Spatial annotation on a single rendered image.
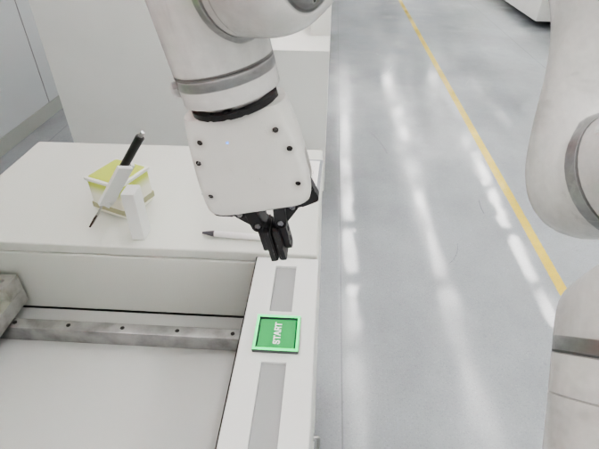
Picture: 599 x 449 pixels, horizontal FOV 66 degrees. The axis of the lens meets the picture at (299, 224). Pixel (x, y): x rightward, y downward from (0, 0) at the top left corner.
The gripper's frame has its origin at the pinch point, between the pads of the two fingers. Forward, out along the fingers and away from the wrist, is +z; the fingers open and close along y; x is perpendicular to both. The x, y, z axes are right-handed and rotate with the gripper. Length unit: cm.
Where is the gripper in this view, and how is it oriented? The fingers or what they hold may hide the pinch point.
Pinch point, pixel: (276, 237)
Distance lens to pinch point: 48.0
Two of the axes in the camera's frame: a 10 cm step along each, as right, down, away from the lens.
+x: 0.6, -5.9, 8.0
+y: 9.8, -1.3, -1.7
